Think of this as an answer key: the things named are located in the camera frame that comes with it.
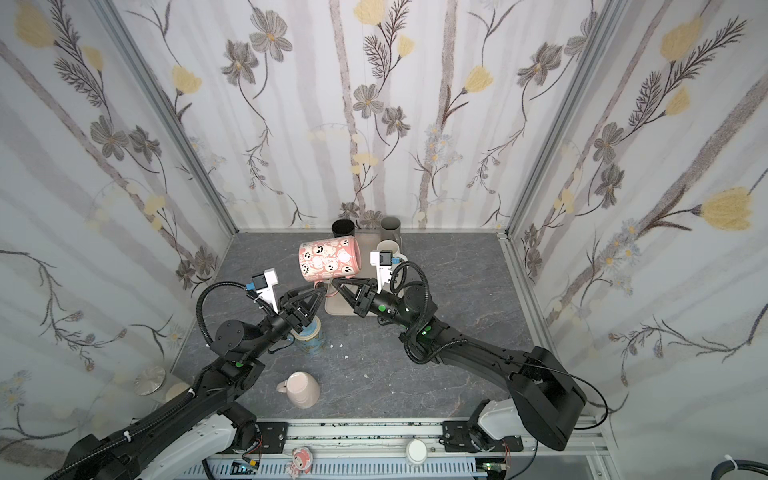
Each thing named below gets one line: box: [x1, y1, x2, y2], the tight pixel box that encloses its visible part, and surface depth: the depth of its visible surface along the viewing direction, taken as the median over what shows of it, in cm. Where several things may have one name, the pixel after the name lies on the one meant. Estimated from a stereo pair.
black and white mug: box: [332, 219, 355, 238], surface depth 110 cm
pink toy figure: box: [286, 446, 313, 479], surface depth 70 cm
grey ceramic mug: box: [380, 216, 401, 242], surface depth 110 cm
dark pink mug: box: [298, 236, 362, 282], surface depth 61 cm
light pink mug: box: [276, 371, 320, 409], surface depth 76 cm
